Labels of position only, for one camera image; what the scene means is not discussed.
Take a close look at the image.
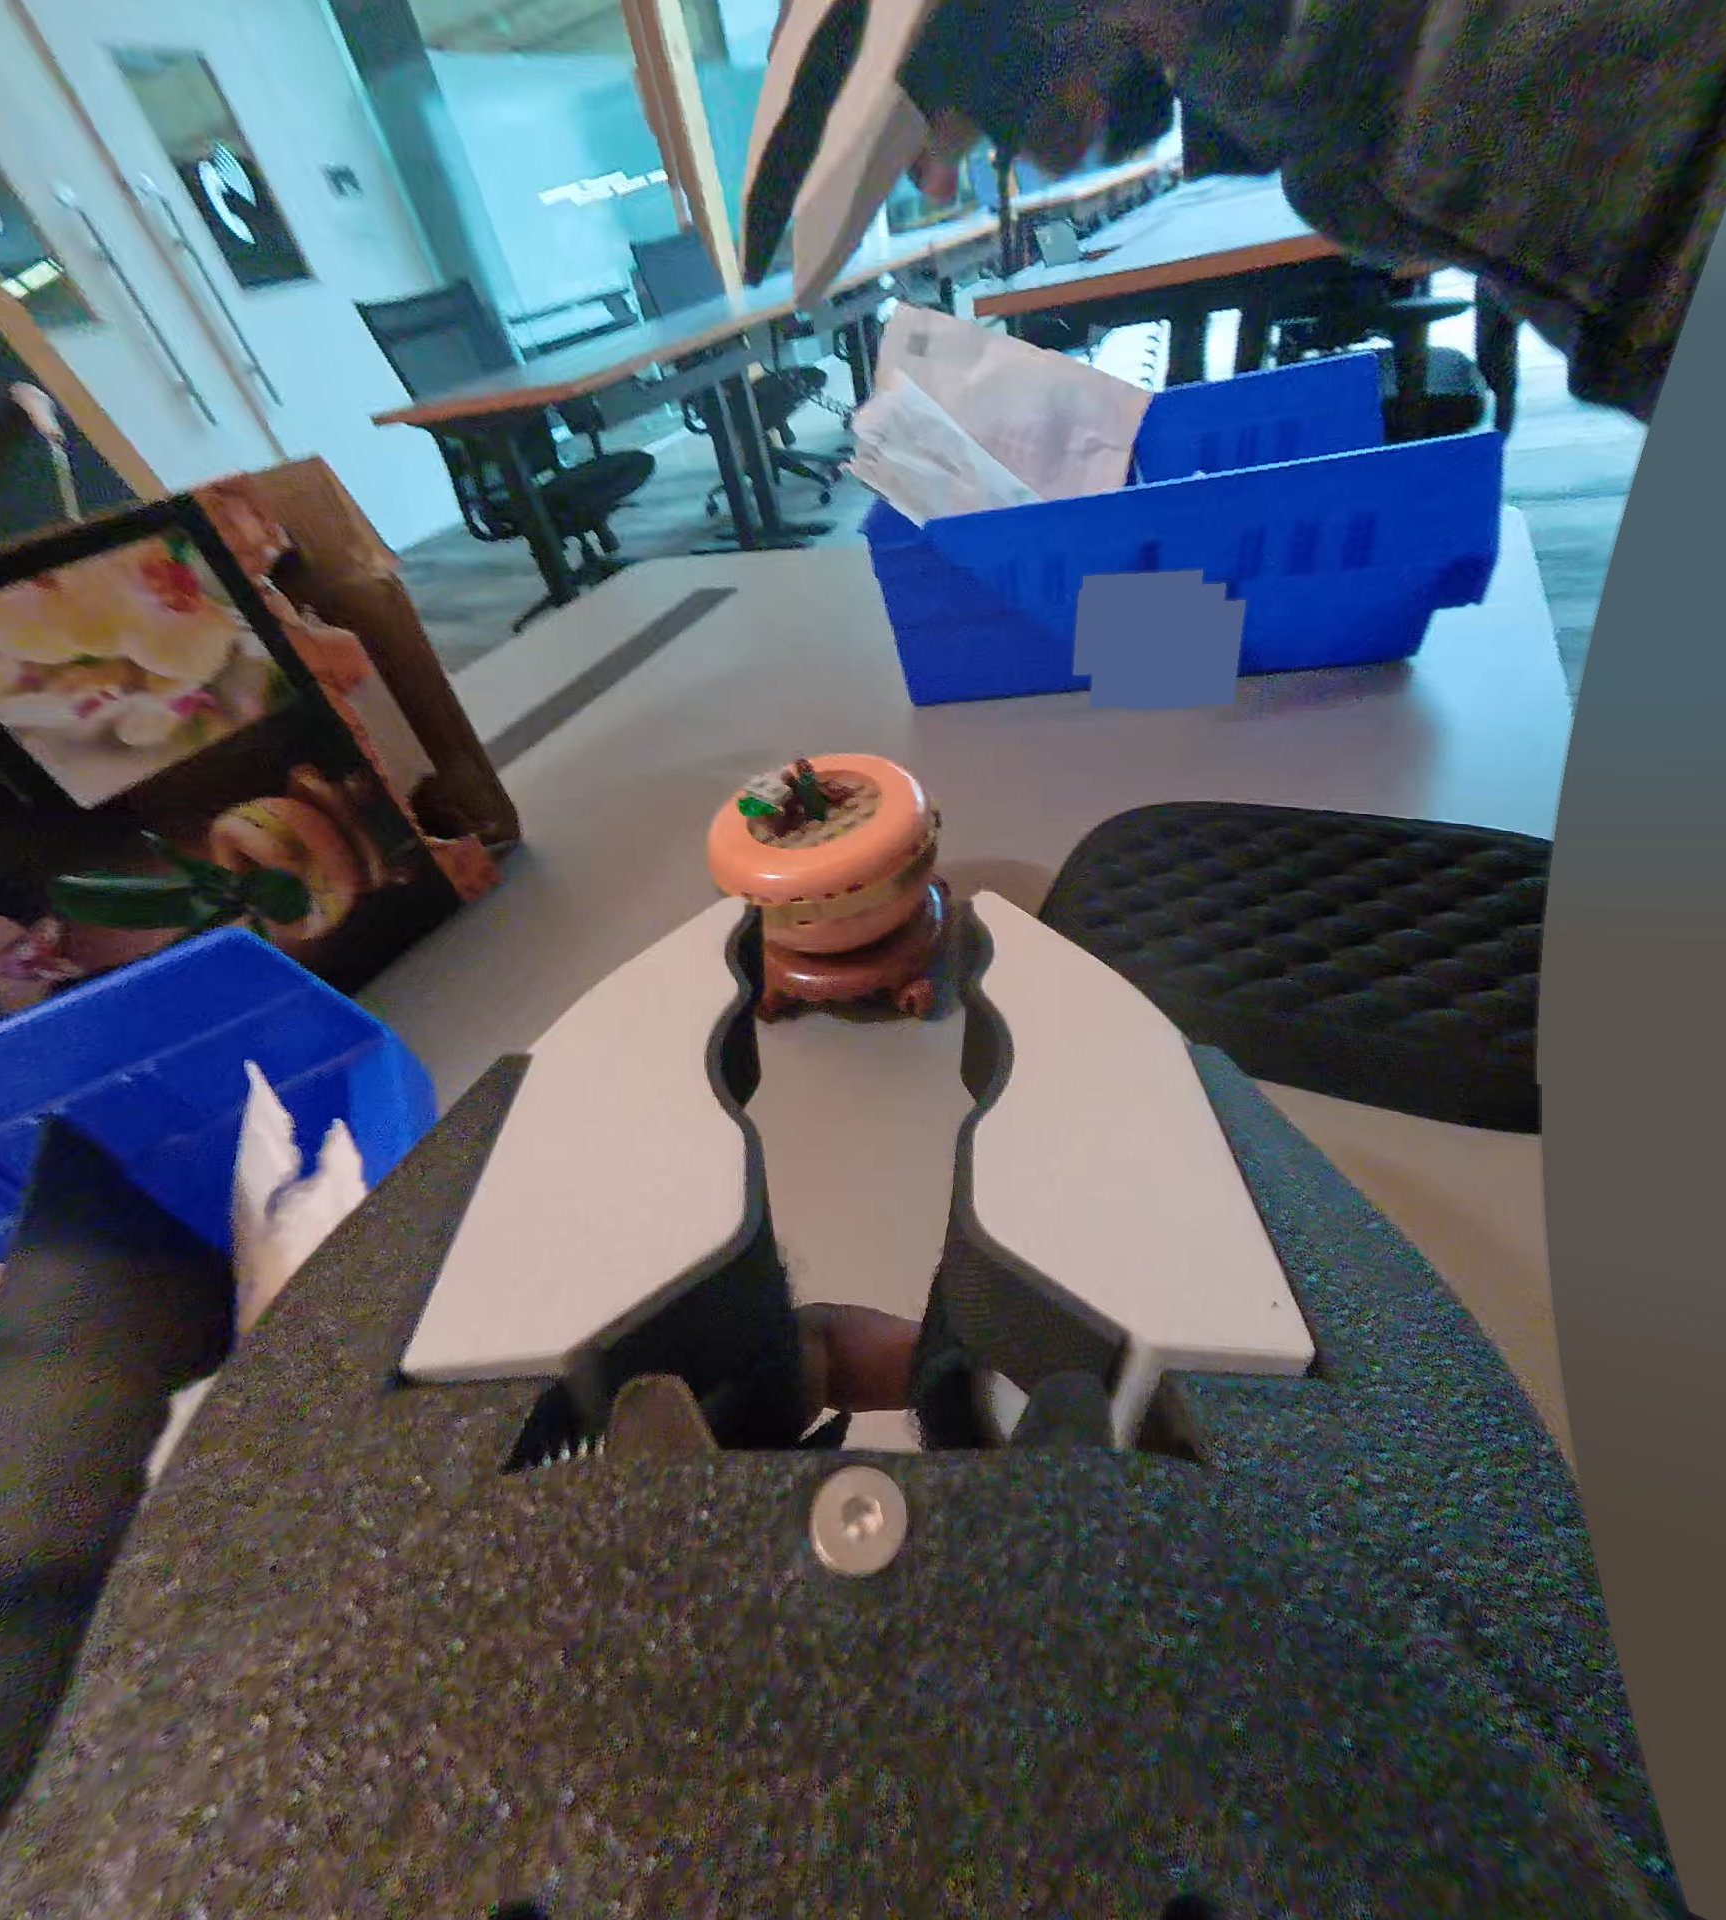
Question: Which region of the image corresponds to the person's right hand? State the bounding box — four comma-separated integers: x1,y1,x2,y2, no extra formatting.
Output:
914,87,1183,212

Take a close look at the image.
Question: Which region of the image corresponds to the white cable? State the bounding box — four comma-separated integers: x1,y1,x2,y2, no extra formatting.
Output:
8,380,91,523

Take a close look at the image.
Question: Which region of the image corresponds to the wooden edged office table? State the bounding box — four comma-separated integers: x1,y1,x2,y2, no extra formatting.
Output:
973,168,1437,395
371,194,1023,633

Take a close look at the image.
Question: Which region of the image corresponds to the terracotta lego flower pot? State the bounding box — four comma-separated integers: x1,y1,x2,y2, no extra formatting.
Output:
705,749,956,1025

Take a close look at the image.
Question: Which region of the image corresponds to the flat white paper bag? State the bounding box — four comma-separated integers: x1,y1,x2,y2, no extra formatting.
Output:
877,305,1156,506

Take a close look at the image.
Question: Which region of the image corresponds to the small torn white paper bag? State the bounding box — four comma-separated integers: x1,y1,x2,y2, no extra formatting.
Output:
232,1056,374,1338

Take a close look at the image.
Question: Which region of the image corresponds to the blue plastic bin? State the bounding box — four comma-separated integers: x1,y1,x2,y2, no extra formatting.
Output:
861,351,1507,711
0,927,440,1265

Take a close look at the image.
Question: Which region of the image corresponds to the crumpled white paper bag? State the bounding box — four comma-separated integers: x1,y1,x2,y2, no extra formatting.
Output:
848,372,1046,531

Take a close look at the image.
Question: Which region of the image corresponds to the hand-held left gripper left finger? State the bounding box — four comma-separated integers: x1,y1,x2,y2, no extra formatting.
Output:
399,900,776,1386

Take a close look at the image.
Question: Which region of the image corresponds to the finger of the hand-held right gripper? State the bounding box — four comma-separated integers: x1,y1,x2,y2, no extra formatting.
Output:
740,0,866,288
792,0,942,308

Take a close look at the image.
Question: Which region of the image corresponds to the wooden post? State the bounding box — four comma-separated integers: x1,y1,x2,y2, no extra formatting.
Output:
620,0,749,299

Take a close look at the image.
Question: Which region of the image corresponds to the person's left hand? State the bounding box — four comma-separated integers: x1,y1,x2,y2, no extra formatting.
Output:
801,1304,921,1415

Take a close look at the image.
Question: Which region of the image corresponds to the orchid lego set box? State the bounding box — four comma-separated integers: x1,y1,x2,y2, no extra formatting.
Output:
0,455,523,1059

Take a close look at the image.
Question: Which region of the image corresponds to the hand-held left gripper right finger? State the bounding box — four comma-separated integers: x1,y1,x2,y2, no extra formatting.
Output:
959,890,1321,1444

